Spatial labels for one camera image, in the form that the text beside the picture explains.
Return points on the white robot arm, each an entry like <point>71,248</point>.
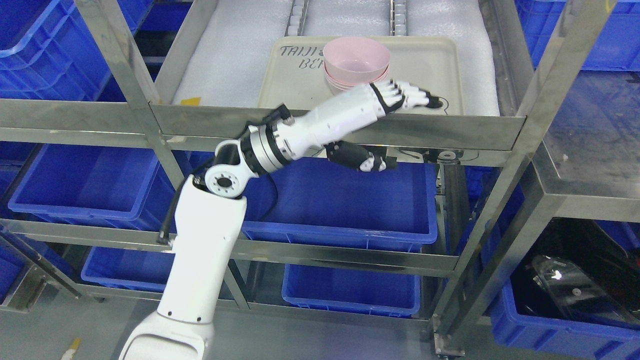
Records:
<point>208,213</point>

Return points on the blue bin bottom middle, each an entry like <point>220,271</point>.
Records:
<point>351,291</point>

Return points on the blue bin with helmet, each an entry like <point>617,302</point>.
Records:
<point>572,338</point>

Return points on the black helmet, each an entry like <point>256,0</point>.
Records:
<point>582,270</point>

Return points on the pink plastic bowl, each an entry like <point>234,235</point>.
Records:
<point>354,60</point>

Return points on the blue bin under hand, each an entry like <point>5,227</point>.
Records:
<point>317,202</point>

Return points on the stack of pink bowls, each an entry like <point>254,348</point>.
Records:
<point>337,86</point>

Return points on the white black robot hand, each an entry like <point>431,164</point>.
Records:
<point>326,125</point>

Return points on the beige plastic tray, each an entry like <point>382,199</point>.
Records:
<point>295,74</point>

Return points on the blue bin left middle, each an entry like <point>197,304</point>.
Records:
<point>100,186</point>

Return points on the steel shelf rack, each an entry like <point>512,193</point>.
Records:
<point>75,123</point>

